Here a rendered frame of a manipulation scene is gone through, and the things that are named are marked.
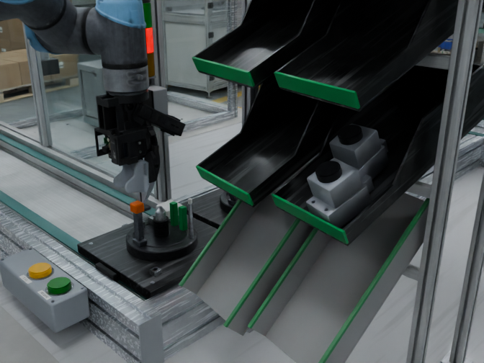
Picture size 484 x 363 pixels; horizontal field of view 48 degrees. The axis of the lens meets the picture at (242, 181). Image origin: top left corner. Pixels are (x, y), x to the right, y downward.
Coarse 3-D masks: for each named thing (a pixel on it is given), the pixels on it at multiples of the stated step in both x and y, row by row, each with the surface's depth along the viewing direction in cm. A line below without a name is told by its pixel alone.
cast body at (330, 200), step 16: (336, 160) 65; (320, 176) 63; (336, 176) 62; (352, 176) 63; (368, 176) 67; (320, 192) 64; (336, 192) 62; (352, 192) 64; (368, 192) 65; (320, 208) 64; (336, 208) 63; (352, 208) 65; (336, 224) 64
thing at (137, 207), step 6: (132, 204) 100; (138, 204) 100; (132, 210) 101; (138, 210) 100; (144, 210) 101; (138, 216) 101; (138, 222) 101; (138, 228) 102; (138, 234) 102; (138, 240) 103
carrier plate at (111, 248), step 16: (128, 224) 116; (96, 240) 109; (112, 240) 109; (208, 240) 109; (96, 256) 103; (112, 256) 103; (128, 256) 103; (192, 256) 103; (128, 272) 98; (144, 272) 98; (176, 272) 98; (144, 288) 94; (160, 288) 94
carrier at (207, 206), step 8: (216, 192) 131; (224, 192) 126; (192, 200) 127; (200, 200) 127; (208, 200) 127; (216, 200) 127; (224, 200) 122; (232, 200) 120; (192, 208) 123; (200, 208) 123; (208, 208) 123; (216, 208) 123; (224, 208) 121; (200, 216) 119; (208, 216) 119; (216, 216) 119; (224, 216) 119; (208, 224) 118; (216, 224) 116
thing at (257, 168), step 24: (264, 96) 84; (288, 96) 87; (264, 120) 86; (288, 120) 85; (312, 120) 74; (240, 144) 84; (264, 144) 83; (288, 144) 80; (312, 144) 75; (216, 168) 82; (240, 168) 80; (264, 168) 78; (288, 168) 74; (240, 192) 73; (264, 192) 73
